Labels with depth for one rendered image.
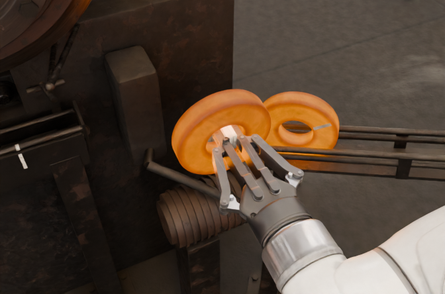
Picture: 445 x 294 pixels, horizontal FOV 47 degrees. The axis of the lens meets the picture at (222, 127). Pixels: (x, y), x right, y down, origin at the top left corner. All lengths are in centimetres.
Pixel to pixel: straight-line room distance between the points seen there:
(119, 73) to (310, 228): 48
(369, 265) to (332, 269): 4
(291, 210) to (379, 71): 167
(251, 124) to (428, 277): 33
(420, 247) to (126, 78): 58
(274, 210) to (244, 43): 173
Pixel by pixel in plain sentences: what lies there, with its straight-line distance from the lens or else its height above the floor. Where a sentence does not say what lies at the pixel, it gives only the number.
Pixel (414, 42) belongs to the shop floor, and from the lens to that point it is 249.
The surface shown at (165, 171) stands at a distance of 104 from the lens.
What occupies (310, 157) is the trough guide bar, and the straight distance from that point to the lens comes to 98.
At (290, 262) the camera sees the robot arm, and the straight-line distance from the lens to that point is 62.
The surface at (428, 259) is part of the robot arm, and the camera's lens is 59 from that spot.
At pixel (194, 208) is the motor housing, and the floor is 53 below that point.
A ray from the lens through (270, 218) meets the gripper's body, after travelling 64.
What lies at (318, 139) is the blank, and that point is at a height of 70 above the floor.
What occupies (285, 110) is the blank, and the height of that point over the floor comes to 76.
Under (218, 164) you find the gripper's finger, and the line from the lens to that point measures 71.
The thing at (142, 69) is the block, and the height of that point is 80.
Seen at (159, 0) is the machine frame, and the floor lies 87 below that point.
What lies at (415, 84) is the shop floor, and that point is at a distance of 226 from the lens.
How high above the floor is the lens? 140
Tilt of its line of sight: 46 degrees down
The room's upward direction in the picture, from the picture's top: straight up
